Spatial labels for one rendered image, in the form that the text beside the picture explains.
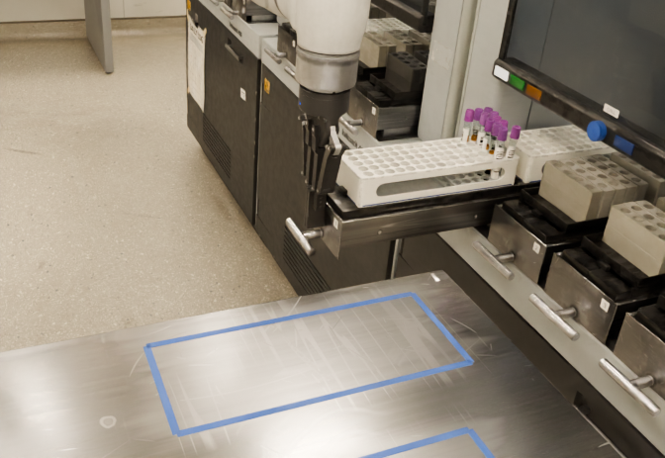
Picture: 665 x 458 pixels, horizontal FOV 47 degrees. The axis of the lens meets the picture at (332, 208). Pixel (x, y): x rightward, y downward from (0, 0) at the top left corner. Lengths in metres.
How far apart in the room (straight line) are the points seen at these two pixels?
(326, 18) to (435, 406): 0.52
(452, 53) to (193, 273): 1.26
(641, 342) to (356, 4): 0.58
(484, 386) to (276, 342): 0.24
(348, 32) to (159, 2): 3.71
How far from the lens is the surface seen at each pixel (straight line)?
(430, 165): 1.25
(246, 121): 2.44
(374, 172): 1.20
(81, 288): 2.44
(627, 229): 1.18
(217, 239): 2.64
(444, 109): 1.55
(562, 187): 1.27
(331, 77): 1.09
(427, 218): 1.25
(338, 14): 1.05
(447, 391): 0.87
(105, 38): 4.03
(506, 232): 1.27
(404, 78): 1.66
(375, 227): 1.20
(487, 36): 1.43
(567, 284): 1.18
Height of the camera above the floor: 1.39
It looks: 29 degrees down
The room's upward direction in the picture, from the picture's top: 5 degrees clockwise
